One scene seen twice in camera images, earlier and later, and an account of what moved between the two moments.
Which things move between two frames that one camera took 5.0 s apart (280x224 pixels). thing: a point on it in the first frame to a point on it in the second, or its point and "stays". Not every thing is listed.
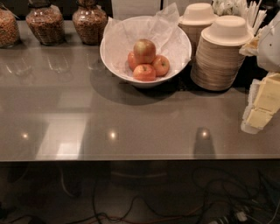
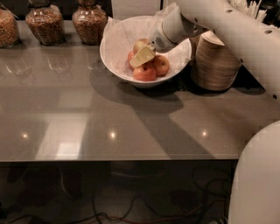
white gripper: x=269 y=49 to x=161 y=39
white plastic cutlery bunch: x=241 y=8 stays
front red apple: x=144 y=73 stays
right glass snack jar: x=90 y=21 stays
